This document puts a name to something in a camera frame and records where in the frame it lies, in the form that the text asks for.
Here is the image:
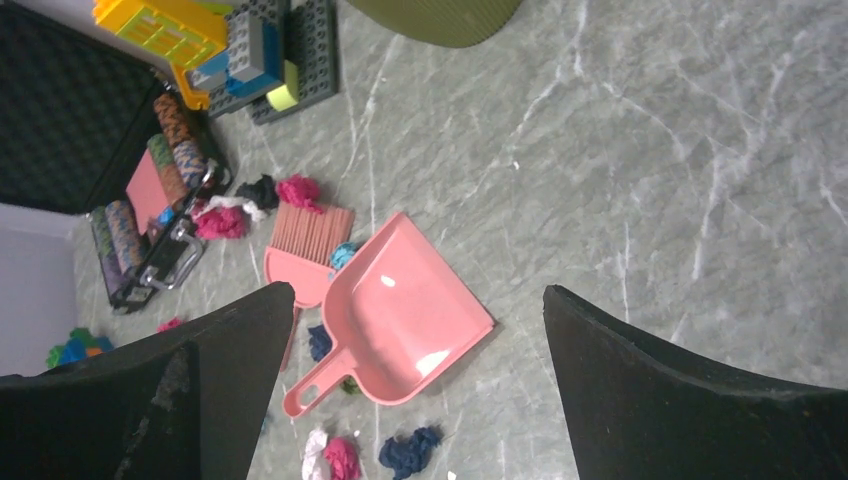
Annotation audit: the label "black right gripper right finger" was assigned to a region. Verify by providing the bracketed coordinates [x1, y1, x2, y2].
[543, 285, 847, 479]

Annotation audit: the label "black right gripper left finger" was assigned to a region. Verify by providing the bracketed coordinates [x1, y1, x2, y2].
[1, 282, 294, 479]

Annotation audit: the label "pink hand brush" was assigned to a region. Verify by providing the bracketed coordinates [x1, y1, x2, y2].
[263, 202, 355, 367]

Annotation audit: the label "pink plastic dustpan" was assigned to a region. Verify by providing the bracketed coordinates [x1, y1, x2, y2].
[282, 212, 494, 418]

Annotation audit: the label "magenta paper scrap left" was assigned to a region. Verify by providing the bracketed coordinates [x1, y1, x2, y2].
[156, 317, 184, 333]

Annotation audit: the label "green blue toy bricks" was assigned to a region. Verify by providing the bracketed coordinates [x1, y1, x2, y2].
[46, 327, 114, 369]

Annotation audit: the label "white paper scrap front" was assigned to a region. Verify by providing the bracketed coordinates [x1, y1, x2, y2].
[301, 427, 331, 480]

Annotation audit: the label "white paper scrap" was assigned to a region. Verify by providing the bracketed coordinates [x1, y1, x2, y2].
[191, 195, 268, 222]
[301, 427, 331, 480]

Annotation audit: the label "navy paper scrap by dustpan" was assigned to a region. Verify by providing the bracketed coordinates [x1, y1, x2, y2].
[307, 324, 333, 363]

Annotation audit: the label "green paper scrap under dustpan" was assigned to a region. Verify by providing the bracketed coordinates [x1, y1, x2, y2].
[340, 376, 362, 395]

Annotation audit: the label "magenta paper scrap front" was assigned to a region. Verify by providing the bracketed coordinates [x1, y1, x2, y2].
[323, 437, 361, 480]

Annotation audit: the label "teal paper scrap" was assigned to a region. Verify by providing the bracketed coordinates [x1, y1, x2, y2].
[330, 241, 360, 271]

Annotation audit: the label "navy paper scrap front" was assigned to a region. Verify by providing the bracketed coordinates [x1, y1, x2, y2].
[378, 426, 442, 480]

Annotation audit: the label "black paper scrap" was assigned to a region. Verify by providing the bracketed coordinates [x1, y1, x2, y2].
[235, 174, 280, 211]

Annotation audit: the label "magenta paper scrap near brush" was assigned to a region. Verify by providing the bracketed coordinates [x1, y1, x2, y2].
[275, 174, 323, 214]

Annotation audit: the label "black poker chip case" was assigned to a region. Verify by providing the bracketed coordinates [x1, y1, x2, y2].
[0, 0, 233, 314]

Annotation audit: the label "yellow toy brick window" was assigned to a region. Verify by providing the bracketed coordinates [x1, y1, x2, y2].
[91, 0, 228, 69]

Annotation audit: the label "olive green mesh wastebasket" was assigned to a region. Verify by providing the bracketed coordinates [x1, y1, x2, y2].
[349, 0, 522, 49]

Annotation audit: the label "grey brick base plate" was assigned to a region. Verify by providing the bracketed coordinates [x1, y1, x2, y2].
[207, 0, 339, 125]

